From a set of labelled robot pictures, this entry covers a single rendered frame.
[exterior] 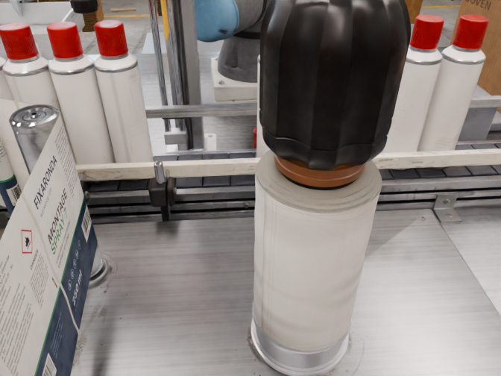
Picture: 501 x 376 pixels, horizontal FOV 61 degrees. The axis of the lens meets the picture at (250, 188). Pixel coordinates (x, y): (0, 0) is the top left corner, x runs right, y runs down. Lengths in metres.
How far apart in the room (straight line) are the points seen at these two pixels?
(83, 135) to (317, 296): 0.38
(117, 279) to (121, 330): 0.06
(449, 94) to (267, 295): 0.39
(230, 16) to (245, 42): 0.16
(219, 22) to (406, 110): 0.34
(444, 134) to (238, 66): 0.46
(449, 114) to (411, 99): 0.06
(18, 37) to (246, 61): 0.48
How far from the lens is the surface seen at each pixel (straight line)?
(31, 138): 0.38
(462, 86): 0.61
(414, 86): 0.59
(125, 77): 0.54
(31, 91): 0.57
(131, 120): 0.56
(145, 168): 0.57
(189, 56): 0.67
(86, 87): 0.56
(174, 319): 0.43
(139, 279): 0.47
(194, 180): 0.59
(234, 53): 0.92
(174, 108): 0.61
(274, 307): 0.33
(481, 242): 0.64
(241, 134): 0.80
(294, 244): 0.28
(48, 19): 1.10
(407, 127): 0.61
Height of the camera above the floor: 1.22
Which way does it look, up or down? 37 degrees down
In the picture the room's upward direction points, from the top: straight up
